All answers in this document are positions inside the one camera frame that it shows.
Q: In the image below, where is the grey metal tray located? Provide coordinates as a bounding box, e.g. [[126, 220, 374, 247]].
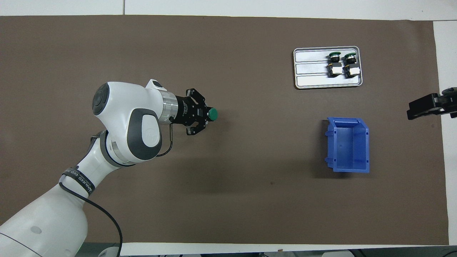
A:
[[293, 46, 363, 90]]

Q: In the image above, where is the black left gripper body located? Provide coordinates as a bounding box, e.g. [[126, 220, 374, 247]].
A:
[[174, 94, 209, 126]]

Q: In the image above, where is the blue plastic storage bin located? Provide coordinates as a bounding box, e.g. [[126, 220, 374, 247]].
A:
[[324, 117, 370, 174]]

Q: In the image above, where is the brown paper table mat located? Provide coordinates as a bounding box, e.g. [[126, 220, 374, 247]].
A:
[[0, 15, 450, 246]]

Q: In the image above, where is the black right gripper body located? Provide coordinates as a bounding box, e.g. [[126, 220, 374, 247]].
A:
[[442, 87, 457, 119]]

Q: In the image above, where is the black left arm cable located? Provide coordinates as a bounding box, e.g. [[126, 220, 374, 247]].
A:
[[59, 123, 174, 257]]

